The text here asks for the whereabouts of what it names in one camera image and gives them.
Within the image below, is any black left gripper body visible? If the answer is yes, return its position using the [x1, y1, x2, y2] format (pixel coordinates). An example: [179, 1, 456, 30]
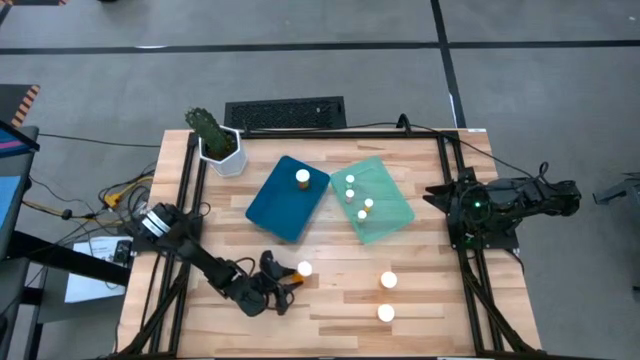
[227, 272, 282, 318]

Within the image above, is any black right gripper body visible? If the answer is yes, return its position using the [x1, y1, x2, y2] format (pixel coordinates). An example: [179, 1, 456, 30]
[454, 168, 495, 224]

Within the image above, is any blue plastic bin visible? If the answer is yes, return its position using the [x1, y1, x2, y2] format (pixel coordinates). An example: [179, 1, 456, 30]
[244, 155, 332, 244]

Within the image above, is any translucent green plastic bin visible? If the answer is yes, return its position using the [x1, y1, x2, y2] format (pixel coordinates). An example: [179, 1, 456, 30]
[329, 154, 417, 245]

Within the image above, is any small black handheld device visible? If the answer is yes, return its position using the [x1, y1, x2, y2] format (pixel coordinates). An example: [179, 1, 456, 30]
[112, 239, 133, 265]

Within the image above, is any grey chair base leg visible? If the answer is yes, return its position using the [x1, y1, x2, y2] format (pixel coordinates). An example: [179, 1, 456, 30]
[592, 172, 640, 206]

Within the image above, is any green cactus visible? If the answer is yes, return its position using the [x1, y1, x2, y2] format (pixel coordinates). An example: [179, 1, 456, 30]
[184, 106, 235, 161]

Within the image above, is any white paper sheet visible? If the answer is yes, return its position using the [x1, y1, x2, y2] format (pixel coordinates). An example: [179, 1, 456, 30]
[63, 235, 134, 305]

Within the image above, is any light blue flat panel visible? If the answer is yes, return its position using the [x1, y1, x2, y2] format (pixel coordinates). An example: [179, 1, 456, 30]
[0, 174, 24, 241]

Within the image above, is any dark grey desk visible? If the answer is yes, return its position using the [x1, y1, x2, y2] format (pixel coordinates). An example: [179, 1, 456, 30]
[0, 124, 132, 360]

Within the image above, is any monitor with blue pink display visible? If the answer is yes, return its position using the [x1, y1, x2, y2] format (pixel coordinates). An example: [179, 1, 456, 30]
[0, 121, 41, 159]

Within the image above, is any dark mat with striped edge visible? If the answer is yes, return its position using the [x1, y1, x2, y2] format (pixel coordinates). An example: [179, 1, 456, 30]
[0, 83, 41, 129]
[0, 0, 69, 7]

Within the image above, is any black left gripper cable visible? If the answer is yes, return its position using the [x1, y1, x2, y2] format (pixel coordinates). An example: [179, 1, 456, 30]
[219, 256, 262, 282]

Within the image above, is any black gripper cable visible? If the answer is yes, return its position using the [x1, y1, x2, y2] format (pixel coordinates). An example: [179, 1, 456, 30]
[519, 160, 551, 186]
[219, 256, 262, 282]

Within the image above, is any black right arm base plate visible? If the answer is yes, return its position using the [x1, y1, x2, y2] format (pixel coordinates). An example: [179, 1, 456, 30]
[446, 209, 520, 251]

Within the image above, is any black cable with plug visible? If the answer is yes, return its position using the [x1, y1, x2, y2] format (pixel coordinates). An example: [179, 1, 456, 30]
[239, 113, 531, 176]

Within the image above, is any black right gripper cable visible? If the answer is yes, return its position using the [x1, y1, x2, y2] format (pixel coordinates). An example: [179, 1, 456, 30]
[519, 160, 551, 186]

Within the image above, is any black aluminium table frame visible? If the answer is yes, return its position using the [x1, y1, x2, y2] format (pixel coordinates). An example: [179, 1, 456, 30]
[117, 128, 546, 360]

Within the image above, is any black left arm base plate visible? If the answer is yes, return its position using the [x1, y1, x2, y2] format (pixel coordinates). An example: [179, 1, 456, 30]
[124, 214, 204, 254]

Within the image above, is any yellow cable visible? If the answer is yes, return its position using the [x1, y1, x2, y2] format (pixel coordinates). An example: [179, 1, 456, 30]
[22, 174, 155, 224]

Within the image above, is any black power cable with connector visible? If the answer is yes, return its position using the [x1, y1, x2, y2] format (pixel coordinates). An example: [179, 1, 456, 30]
[29, 177, 126, 224]

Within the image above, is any thin black floor cable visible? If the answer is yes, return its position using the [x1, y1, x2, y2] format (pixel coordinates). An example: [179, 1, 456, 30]
[37, 132, 162, 149]

